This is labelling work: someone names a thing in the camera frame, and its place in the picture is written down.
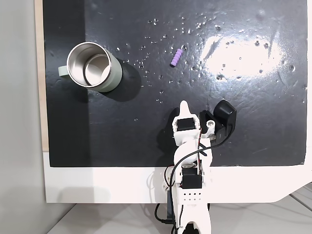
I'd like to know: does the pale green steel-lined cup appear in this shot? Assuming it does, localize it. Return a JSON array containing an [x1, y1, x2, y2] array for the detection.
[[58, 41, 123, 93]]

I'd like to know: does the black table mat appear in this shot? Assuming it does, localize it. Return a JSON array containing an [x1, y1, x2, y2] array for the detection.
[[42, 0, 307, 168]]

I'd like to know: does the purple ribbed pen grip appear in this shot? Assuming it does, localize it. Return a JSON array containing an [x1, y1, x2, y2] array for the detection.
[[170, 48, 183, 67]]

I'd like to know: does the black power cable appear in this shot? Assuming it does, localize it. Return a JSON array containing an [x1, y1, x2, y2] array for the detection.
[[154, 202, 176, 225]]

